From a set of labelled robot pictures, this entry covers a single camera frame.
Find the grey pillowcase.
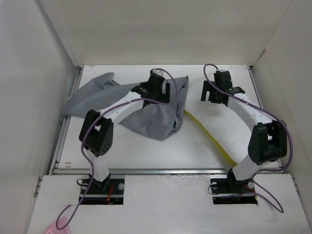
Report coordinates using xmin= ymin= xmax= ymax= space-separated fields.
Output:
xmin=63 ymin=72 xmax=190 ymax=142

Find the white pillow yellow edge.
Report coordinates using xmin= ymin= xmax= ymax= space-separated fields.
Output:
xmin=185 ymin=96 xmax=251 ymax=165

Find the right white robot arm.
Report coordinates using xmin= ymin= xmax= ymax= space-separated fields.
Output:
xmin=201 ymin=70 xmax=287 ymax=192

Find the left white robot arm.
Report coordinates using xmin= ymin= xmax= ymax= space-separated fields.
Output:
xmin=79 ymin=72 xmax=171 ymax=194

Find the pink cloth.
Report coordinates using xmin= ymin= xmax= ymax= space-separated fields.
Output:
xmin=46 ymin=215 xmax=71 ymax=234

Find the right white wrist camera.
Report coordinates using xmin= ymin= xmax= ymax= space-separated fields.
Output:
xmin=216 ymin=69 xmax=227 ymax=73

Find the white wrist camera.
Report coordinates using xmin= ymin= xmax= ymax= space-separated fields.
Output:
xmin=216 ymin=69 xmax=227 ymax=73
xmin=150 ymin=68 xmax=164 ymax=76

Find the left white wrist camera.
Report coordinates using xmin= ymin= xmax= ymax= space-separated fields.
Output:
xmin=150 ymin=68 xmax=164 ymax=76

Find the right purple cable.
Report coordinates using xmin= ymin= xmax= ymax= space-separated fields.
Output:
xmin=203 ymin=63 xmax=293 ymax=213

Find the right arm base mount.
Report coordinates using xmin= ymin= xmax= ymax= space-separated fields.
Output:
xmin=209 ymin=170 xmax=258 ymax=205

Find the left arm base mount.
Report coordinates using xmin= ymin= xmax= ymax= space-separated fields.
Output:
xmin=77 ymin=175 xmax=125 ymax=205

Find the metal rail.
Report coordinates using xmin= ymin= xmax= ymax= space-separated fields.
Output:
xmin=52 ymin=167 xmax=285 ymax=176

